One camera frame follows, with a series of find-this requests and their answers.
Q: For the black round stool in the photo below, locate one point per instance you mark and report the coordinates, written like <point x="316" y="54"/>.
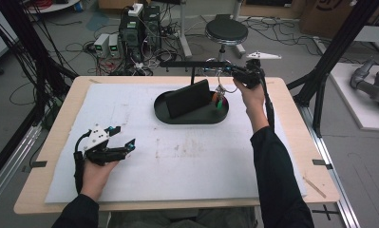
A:
<point x="226" y="30"/>

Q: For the white board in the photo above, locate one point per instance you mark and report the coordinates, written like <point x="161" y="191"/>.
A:
<point x="358" y="107"/>

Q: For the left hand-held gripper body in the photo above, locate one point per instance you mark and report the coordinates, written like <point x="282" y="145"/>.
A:
<point x="98" y="153"/>

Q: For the cardboard box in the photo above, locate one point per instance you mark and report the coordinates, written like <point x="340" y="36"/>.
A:
<point x="323" y="15"/>

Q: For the white round table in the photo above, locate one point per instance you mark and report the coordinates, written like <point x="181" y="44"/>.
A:
<point x="54" y="6"/>

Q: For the white power adapter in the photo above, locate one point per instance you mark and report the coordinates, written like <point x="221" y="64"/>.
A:
<point x="135" y="10"/>

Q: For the person's left hand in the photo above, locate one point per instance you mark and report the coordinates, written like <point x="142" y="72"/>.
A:
<point x="95" y="179"/>

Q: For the black wallet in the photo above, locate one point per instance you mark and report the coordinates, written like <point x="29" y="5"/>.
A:
<point x="187" y="99"/>

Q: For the black oval tray with hanger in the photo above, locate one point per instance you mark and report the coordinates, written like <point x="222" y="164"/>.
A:
<point x="193" y="117"/>

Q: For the person's right hand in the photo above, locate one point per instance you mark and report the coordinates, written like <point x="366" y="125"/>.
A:
<point x="252" y="96"/>

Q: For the white table mat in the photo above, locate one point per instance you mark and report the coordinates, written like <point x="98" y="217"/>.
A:
<point x="146" y="158"/>

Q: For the black computer tower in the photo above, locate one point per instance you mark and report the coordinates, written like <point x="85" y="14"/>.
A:
<point x="139" y="34"/>

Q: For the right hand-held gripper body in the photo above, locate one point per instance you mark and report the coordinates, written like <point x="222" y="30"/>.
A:
<point x="252" y="76"/>

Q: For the grey bench power supply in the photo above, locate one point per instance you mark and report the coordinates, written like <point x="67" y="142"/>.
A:
<point x="101" y="44"/>
<point x="114" y="46"/>

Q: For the black tape piece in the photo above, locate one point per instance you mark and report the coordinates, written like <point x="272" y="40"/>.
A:
<point x="39" y="164"/>
<point x="321" y="163"/>

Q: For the white metal stand leg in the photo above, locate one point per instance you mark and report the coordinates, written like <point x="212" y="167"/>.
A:
<point x="184" y="34"/>

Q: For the person's legs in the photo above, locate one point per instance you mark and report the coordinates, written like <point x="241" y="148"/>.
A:
<point x="177" y="220"/>

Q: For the aluminium rail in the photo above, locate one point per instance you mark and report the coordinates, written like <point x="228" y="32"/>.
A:
<point x="342" y="196"/>
<point x="9" y="164"/>

